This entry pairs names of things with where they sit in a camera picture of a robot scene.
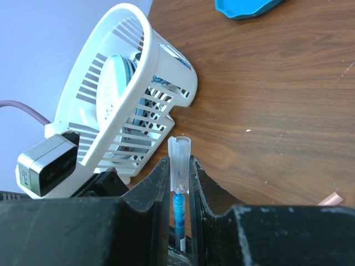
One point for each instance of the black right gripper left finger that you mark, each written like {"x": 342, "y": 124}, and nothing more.
{"x": 144, "y": 230}

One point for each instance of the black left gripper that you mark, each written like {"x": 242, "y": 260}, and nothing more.
{"x": 104, "y": 184}

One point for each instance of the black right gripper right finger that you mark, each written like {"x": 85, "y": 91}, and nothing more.
{"x": 214, "y": 233}

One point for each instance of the blue ballpoint pen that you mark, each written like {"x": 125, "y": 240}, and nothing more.
{"x": 179, "y": 221}

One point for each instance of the clear pen cap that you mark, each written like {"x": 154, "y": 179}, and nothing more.
{"x": 179, "y": 151}

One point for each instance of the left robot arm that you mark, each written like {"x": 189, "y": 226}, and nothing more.
{"x": 11, "y": 195}

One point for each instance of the orange pen cap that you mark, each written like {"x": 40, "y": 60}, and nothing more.
{"x": 333, "y": 199}

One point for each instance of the white plastic basket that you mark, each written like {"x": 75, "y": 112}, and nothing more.
{"x": 141, "y": 119}

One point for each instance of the beige blue plate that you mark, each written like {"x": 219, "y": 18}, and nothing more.
{"x": 115, "y": 76}

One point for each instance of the teal dotted plate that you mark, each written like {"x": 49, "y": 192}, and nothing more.
{"x": 245, "y": 9}

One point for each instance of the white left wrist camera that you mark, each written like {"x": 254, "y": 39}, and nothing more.
{"x": 50, "y": 169}

